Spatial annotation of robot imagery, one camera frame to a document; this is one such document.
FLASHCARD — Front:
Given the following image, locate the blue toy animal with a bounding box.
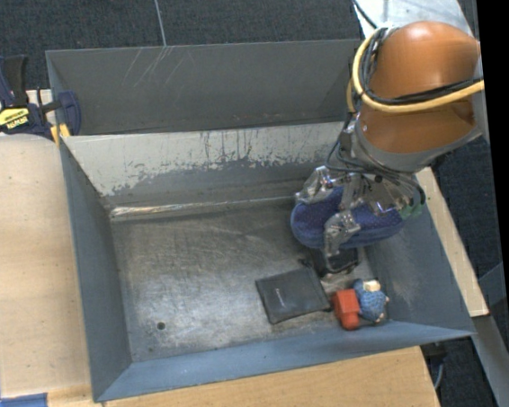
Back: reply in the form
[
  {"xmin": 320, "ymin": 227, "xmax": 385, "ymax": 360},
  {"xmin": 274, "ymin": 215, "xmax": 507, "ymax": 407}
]
[{"xmin": 349, "ymin": 274, "xmax": 393, "ymax": 328}]

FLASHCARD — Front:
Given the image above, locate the grey metal bin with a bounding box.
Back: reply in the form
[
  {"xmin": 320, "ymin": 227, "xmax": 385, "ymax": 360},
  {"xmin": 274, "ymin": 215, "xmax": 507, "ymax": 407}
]
[{"xmin": 44, "ymin": 8, "xmax": 481, "ymax": 405}]

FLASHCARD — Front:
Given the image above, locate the black fabric pouch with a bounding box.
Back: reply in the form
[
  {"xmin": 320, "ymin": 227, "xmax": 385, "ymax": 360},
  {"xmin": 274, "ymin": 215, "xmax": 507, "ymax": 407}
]
[{"xmin": 253, "ymin": 265, "xmax": 334, "ymax": 327}]

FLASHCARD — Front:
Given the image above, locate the small black box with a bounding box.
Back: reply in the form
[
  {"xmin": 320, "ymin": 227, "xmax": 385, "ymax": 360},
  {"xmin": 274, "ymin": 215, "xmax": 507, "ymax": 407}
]
[{"xmin": 312, "ymin": 245, "xmax": 363, "ymax": 280}]

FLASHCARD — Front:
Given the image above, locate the dark blue soft slipper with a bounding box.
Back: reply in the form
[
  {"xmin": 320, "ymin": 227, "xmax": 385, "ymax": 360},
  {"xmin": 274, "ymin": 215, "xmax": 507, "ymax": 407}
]
[{"xmin": 286, "ymin": 179, "xmax": 406, "ymax": 254}]

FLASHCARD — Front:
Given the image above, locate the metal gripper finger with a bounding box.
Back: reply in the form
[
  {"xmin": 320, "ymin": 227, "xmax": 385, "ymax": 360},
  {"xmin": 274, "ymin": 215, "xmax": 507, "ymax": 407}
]
[
  {"xmin": 320, "ymin": 209, "xmax": 364, "ymax": 261},
  {"xmin": 292, "ymin": 164, "xmax": 351, "ymax": 206}
]

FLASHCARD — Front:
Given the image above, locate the red block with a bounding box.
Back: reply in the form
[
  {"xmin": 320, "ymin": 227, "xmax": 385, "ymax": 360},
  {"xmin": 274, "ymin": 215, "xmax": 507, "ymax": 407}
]
[{"xmin": 330, "ymin": 288, "xmax": 364, "ymax": 332}]

